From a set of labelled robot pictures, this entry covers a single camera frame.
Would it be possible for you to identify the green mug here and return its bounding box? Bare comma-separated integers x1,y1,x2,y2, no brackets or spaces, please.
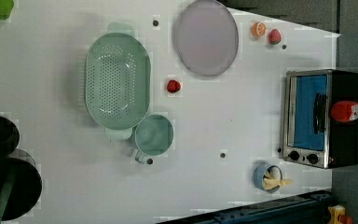
133,114,174,163

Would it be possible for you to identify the banana toy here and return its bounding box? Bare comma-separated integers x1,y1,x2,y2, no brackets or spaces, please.
262,167,293,190

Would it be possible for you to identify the red ketchup bottle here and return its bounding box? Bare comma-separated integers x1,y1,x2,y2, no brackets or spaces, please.
330,101,358,122

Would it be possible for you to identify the yellow clamp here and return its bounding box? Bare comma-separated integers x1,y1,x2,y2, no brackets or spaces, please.
328,205,353,224

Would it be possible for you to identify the orange slice toy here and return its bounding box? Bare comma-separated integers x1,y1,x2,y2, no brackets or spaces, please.
252,21,267,37

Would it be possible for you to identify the green pear toy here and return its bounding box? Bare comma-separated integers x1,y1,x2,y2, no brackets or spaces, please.
0,0,14,21

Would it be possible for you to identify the red strawberry toy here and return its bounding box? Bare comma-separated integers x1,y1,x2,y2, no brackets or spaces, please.
166,79,181,93

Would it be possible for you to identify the toaster oven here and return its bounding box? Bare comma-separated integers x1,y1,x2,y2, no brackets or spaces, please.
282,69,358,169

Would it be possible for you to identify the round grey plate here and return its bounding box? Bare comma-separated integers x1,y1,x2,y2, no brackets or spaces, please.
174,0,239,77

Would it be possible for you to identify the blue cup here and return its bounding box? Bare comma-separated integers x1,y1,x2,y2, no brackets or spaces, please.
254,164,282,193

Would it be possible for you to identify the green colander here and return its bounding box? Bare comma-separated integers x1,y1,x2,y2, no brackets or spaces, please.
84,22,151,140

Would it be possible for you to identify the pink strawberry toy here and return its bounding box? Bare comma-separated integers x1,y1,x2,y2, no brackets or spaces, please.
268,29,282,45

